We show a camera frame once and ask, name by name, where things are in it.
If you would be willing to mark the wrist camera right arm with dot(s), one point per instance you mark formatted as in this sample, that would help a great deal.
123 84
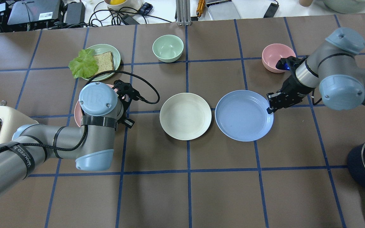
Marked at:
289 63

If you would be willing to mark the green bowl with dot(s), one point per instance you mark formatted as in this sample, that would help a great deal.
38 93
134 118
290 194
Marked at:
168 48

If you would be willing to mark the bread slice on plate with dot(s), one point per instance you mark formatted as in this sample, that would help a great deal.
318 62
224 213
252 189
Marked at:
104 62

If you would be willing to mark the white toaster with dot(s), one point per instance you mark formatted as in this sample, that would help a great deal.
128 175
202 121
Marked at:
11 120

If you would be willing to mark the black power adapter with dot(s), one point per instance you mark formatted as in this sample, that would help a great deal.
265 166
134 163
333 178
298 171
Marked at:
271 10

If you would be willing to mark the aluminium frame post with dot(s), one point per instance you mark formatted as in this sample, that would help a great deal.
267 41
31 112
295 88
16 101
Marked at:
183 13

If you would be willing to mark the pink plate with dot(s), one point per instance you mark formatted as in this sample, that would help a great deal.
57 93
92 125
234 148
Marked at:
78 112

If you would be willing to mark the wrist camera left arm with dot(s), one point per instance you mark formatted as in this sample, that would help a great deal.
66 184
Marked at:
122 89

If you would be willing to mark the pink bowl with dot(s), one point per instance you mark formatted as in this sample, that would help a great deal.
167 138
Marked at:
273 53

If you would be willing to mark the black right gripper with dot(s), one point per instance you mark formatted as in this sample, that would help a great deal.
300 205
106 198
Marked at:
292 86

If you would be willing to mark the yellow handled screwdriver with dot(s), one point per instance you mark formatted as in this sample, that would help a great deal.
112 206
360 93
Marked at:
200 7

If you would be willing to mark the cream white plate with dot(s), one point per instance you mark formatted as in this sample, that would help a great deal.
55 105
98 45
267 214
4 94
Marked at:
185 116

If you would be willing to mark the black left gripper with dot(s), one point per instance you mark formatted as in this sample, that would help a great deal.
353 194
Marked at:
128 122

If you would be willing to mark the green plate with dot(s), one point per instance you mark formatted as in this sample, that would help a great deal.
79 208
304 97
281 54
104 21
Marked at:
102 48

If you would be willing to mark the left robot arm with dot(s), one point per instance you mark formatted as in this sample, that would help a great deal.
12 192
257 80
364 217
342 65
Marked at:
90 145

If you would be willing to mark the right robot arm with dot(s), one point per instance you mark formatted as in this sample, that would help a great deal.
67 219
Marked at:
331 68

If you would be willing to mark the blue plate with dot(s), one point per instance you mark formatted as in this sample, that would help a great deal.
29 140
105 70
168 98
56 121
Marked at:
242 116

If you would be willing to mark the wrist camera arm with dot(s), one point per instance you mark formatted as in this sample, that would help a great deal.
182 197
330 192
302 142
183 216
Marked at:
289 63
122 89

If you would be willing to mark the lettuce leaf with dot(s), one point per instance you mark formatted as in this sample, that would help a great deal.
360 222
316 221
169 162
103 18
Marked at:
84 65

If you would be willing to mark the kitchen scale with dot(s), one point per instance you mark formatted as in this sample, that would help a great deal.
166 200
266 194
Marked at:
222 10

